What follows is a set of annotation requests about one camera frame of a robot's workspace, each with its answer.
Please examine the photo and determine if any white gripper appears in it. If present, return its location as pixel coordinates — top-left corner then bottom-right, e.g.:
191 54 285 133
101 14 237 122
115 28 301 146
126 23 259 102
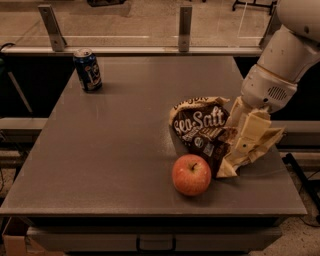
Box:
226 64 297 159

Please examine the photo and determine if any brown sea salt chip bag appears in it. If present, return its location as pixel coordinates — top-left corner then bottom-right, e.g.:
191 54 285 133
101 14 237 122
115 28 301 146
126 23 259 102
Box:
168 96 286 179

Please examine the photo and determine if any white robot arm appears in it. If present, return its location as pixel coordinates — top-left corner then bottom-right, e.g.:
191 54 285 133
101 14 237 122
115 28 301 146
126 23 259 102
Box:
227 0 320 160

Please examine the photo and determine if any red apple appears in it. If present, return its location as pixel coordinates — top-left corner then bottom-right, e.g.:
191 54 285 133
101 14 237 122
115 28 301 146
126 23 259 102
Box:
172 154 211 196

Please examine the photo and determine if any black stand base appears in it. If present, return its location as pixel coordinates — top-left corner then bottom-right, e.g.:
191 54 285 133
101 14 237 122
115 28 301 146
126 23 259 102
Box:
231 0 278 15

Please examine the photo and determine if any blue soda can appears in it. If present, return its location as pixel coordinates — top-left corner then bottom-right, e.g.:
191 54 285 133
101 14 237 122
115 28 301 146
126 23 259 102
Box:
73 48 102 92

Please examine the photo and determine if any cardboard box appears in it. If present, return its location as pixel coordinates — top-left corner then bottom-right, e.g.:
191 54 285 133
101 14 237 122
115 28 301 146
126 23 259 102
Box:
2 217 64 256

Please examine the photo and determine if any middle metal rail bracket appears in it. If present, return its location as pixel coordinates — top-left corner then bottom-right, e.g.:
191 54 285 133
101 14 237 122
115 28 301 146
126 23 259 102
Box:
178 6 192 52

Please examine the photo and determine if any grey drawer with black handle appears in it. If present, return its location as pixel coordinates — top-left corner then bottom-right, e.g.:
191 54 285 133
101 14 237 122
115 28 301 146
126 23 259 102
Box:
27 227 282 253

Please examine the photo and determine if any left metal rail bracket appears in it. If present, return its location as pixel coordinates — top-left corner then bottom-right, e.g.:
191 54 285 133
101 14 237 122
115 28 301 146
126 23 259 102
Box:
38 4 66 52

